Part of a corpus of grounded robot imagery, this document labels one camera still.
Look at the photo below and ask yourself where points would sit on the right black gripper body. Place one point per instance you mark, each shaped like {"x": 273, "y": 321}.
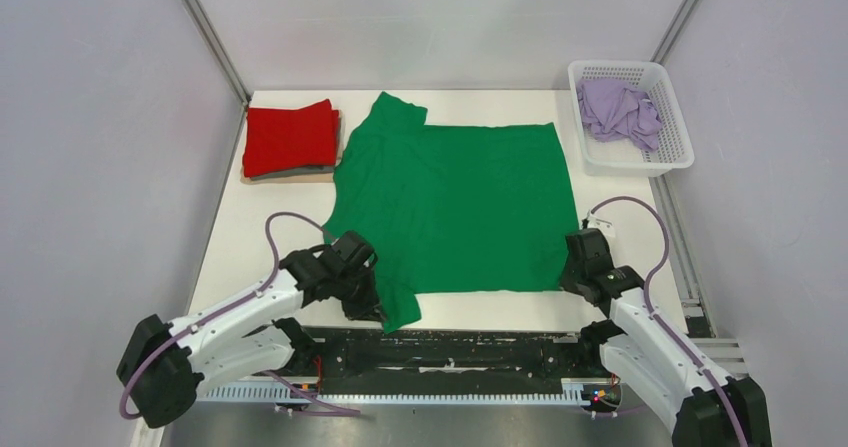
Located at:
{"x": 572, "y": 275}

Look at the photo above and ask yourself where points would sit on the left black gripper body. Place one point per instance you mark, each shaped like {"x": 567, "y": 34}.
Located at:
{"x": 357, "y": 293}

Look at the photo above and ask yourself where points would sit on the green t-shirt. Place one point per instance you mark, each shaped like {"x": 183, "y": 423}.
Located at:
{"x": 453, "y": 209}

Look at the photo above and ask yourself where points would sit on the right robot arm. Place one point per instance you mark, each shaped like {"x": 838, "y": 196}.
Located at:
{"x": 699, "y": 401}

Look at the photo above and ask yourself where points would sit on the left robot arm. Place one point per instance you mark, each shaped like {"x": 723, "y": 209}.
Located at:
{"x": 167, "y": 365}

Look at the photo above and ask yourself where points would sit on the white plastic basket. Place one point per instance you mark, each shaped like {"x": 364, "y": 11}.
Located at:
{"x": 622, "y": 158}

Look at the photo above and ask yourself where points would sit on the crumpled purple t-shirt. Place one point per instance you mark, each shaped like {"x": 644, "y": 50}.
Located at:
{"x": 613, "y": 109}

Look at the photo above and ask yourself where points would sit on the folded red t-shirt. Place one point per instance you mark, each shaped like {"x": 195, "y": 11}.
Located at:
{"x": 288, "y": 139}

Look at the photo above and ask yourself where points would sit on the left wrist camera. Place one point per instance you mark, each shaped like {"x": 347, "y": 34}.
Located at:
{"x": 354, "y": 251}

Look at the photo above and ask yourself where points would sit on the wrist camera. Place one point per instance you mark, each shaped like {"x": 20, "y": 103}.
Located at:
{"x": 354, "y": 251}
{"x": 606, "y": 227}

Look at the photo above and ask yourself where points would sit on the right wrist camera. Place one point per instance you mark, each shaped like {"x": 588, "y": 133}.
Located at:
{"x": 606, "y": 227}

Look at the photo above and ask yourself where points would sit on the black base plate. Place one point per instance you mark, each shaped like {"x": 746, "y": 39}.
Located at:
{"x": 443, "y": 362}

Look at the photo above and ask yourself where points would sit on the white slotted cable duct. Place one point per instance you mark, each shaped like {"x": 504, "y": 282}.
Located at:
{"x": 260, "y": 391}

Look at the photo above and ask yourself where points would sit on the right aluminium corner post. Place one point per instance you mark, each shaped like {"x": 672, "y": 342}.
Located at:
{"x": 674, "y": 30}

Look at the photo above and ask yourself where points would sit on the aluminium corner post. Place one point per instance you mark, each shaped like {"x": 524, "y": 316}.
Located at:
{"x": 213, "y": 42}
{"x": 674, "y": 30}

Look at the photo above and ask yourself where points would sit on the left aluminium corner post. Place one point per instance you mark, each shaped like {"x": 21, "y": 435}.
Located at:
{"x": 213, "y": 42}

